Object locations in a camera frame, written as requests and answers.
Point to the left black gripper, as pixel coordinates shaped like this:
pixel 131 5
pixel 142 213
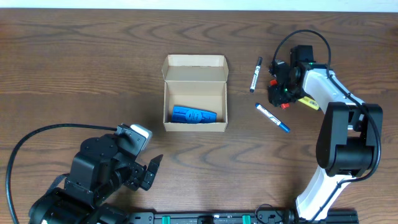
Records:
pixel 140 175

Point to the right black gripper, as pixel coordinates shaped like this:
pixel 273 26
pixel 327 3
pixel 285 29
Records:
pixel 278 90

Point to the red black stapler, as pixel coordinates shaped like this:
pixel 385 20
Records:
pixel 276 95

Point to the yellow highlighter pen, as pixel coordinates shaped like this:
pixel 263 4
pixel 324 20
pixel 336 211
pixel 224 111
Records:
pixel 310 103

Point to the black white marker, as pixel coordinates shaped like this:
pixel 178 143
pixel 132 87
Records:
pixel 256 75

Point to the blue white marker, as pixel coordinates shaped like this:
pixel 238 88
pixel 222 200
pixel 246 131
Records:
pixel 275 120

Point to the blue plastic case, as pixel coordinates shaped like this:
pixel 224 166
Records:
pixel 181 114

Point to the brown cardboard box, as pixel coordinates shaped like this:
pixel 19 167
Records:
pixel 198 82

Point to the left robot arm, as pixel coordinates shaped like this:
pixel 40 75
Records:
pixel 102 166

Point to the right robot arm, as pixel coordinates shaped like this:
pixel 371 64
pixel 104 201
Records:
pixel 348 148

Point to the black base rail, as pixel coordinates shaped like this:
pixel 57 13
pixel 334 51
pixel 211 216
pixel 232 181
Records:
pixel 263 214

